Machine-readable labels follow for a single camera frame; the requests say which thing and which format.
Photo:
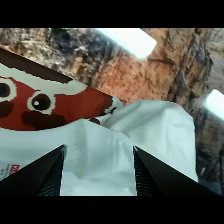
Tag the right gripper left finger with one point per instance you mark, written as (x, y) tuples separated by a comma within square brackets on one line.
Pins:
[(36, 176)]

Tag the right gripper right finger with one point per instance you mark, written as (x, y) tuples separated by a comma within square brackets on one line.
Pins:
[(156, 178)]

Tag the white T-shirt with red print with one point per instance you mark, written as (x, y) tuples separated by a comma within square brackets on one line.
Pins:
[(100, 156)]

